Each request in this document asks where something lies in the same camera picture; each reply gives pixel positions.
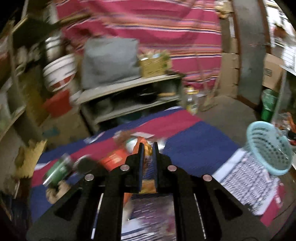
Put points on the grey cloth cover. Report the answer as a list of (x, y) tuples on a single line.
[(109, 60)]

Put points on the steel pot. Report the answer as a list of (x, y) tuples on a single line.
[(53, 48)]

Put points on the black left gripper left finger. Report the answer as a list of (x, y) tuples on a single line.
[(92, 208)]

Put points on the wooden corner shelf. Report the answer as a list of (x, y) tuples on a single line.
[(25, 127)]

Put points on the orange yellow snack wrapper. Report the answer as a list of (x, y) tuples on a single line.
[(148, 185)]

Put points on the black cup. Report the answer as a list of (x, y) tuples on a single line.
[(84, 165)]

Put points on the white plastic bucket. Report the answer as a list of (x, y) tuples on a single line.
[(60, 72)]

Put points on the striped blue red tablecloth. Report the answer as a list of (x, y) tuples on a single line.
[(191, 144)]

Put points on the red striped curtain cloth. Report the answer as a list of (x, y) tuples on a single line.
[(189, 30)]

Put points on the low concrete shelf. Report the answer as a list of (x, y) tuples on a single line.
[(101, 107)]

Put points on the red foil wrapper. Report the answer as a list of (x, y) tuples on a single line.
[(114, 159)]

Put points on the glass jar metal lid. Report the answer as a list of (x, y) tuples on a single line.
[(130, 140)]

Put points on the red plastic basket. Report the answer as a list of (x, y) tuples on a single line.
[(59, 104)]

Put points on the green label plastic jar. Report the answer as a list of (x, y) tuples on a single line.
[(58, 172)]

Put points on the light blue laundry basket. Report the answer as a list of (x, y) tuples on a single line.
[(269, 147)]

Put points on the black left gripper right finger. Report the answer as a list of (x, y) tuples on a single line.
[(204, 209)]

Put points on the yellow egg tray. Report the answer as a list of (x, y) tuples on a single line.
[(28, 157)]

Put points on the beige utensil holder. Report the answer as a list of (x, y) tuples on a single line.
[(154, 63)]

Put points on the black pan wooden handle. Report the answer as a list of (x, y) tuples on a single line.
[(148, 96)]

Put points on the cardboard box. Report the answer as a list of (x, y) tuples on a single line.
[(272, 72)]

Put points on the crumpled brown paper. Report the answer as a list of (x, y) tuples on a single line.
[(54, 194)]

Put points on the yellow oil bottle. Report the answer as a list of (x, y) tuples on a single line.
[(192, 103)]

